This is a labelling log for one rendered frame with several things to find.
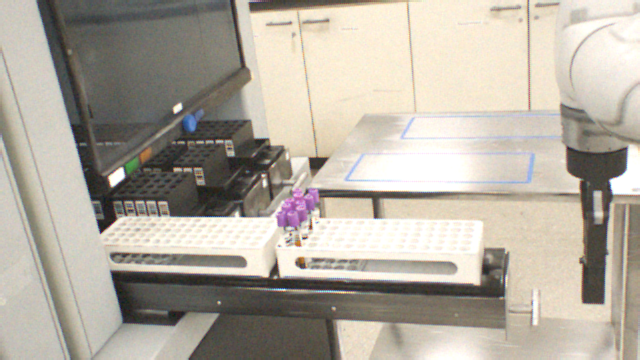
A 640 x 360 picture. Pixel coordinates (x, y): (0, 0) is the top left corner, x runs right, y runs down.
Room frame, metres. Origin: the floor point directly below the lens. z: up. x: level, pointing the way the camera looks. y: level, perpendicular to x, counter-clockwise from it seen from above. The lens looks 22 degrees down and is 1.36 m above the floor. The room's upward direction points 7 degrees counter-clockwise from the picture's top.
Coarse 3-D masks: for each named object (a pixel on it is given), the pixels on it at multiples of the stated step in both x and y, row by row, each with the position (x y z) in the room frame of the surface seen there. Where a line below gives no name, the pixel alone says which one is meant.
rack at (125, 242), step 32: (128, 224) 1.11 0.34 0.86; (160, 224) 1.10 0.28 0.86; (192, 224) 1.08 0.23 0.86; (224, 224) 1.06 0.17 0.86; (256, 224) 1.05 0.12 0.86; (128, 256) 1.10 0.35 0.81; (160, 256) 1.05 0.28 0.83; (192, 256) 1.08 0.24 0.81; (224, 256) 1.06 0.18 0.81; (256, 256) 0.97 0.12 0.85
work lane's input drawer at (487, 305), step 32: (128, 288) 1.02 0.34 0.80; (160, 288) 1.00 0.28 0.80; (192, 288) 0.98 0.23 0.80; (224, 288) 0.97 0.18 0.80; (256, 288) 0.95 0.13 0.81; (288, 288) 0.94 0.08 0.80; (320, 288) 0.93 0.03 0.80; (352, 288) 0.91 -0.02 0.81; (384, 288) 0.90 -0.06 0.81; (416, 288) 0.88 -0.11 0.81; (448, 288) 0.87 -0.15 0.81; (480, 288) 0.86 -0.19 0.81; (352, 320) 0.90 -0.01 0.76; (384, 320) 0.89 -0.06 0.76; (416, 320) 0.87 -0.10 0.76; (448, 320) 0.86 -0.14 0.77; (480, 320) 0.85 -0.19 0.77
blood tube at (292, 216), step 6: (288, 216) 0.95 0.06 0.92; (294, 216) 0.95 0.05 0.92; (288, 222) 0.95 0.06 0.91; (294, 222) 0.95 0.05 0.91; (294, 228) 0.95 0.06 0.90; (294, 234) 0.95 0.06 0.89; (300, 234) 0.95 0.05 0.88; (294, 240) 0.95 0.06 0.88; (300, 240) 0.95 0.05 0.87; (294, 246) 0.95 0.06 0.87; (300, 246) 0.95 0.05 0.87; (300, 258) 0.95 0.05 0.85; (300, 264) 0.95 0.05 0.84; (306, 264) 0.95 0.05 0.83
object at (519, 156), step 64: (384, 128) 1.56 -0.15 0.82; (448, 128) 1.51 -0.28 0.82; (512, 128) 1.45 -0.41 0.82; (320, 192) 1.26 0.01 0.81; (384, 192) 1.22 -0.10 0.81; (448, 192) 1.18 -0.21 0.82; (512, 192) 1.14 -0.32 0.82; (576, 192) 1.11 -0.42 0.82; (512, 320) 1.53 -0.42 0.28; (576, 320) 1.50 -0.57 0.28
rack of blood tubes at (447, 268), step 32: (320, 224) 1.02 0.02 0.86; (352, 224) 1.00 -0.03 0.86; (384, 224) 1.00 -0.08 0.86; (416, 224) 0.98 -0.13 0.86; (448, 224) 0.97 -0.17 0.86; (480, 224) 0.95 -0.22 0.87; (288, 256) 0.95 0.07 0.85; (320, 256) 0.93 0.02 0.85; (352, 256) 0.92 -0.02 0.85; (384, 256) 0.90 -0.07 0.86; (416, 256) 0.89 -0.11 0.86; (448, 256) 0.88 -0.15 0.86; (480, 256) 0.89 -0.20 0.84
